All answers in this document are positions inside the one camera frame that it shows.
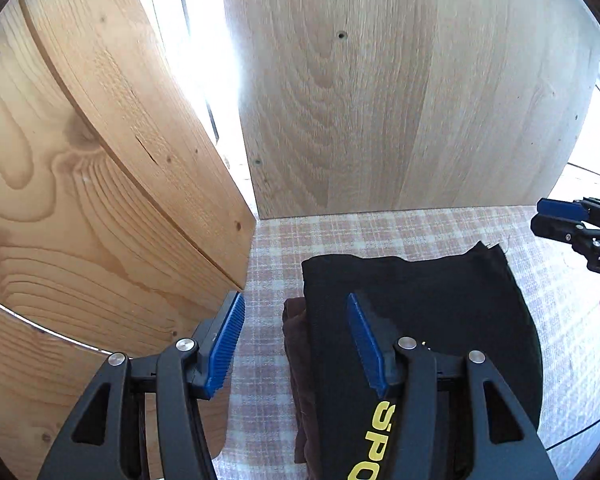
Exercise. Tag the knotty pine wooden panel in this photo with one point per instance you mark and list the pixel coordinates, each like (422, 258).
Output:
(105, 160)

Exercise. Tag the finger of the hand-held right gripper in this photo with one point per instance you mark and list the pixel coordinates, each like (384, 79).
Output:
(555, 207)
(550, 227)

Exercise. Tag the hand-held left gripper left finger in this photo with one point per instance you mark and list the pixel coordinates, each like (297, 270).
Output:
(225, 345)

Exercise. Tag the light wooden board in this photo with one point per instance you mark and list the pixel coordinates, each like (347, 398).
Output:
(380, 85)

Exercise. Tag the pink white checked blanket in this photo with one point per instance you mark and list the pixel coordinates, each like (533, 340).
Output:
(280, 260)

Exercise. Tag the brown garment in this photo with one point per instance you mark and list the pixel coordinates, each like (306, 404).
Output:
(300, 360)

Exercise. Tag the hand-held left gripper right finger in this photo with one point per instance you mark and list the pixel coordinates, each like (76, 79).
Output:
(367, 345)

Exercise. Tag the black pants with yellow stripes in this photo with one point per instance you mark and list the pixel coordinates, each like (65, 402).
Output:
(445, 300)

